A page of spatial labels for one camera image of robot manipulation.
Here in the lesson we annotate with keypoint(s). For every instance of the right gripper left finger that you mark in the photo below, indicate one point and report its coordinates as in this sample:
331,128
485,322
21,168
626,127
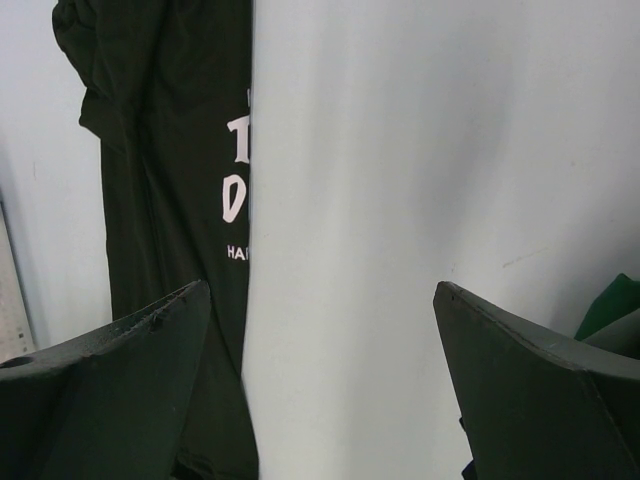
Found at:
109,404

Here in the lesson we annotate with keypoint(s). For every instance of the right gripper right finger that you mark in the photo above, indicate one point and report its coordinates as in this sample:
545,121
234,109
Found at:
540,400

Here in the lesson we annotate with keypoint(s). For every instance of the white plastic basket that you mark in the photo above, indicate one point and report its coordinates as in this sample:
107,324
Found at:
16,338

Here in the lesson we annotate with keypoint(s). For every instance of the black printed t shirt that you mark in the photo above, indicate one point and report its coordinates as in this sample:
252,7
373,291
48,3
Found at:
167,93

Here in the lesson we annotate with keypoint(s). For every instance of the green folded shirt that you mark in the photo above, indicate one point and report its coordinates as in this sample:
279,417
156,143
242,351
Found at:
619,299

